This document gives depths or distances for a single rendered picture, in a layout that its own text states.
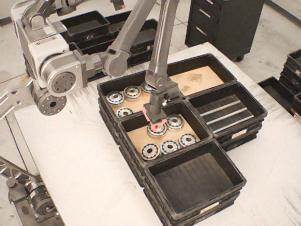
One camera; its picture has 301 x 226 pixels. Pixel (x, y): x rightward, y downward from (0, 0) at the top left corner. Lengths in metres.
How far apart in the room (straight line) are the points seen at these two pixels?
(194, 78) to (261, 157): 0.66
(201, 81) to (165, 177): 0.75
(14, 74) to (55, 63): 2.45
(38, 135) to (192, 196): 0.95
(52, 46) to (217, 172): 1.01
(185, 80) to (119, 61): 0.97
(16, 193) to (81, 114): 0.71
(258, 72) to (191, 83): 1.77
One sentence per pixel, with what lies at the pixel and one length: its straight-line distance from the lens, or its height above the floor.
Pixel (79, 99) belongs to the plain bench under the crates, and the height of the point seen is 0.70.
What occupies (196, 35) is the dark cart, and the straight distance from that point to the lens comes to 3.47.
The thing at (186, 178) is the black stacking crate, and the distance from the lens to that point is 1.64.
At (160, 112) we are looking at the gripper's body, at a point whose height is 1.17.
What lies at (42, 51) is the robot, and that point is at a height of 1.53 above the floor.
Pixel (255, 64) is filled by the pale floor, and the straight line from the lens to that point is 3.86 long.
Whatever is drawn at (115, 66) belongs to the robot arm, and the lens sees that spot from 1.18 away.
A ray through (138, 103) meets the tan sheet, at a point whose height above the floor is 0.83.
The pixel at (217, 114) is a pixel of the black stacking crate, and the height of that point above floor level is 0.83.
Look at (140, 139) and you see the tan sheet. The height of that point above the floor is 0.83.
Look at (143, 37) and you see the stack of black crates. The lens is 3.04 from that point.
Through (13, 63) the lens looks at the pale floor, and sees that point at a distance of 3.74.
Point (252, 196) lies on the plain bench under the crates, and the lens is 1.83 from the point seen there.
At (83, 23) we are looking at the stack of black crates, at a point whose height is 0.49.
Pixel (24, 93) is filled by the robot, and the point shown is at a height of 1.16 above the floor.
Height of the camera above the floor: 2.20
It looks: 47 degrees down
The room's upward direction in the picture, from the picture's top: 5 degrees clockwise
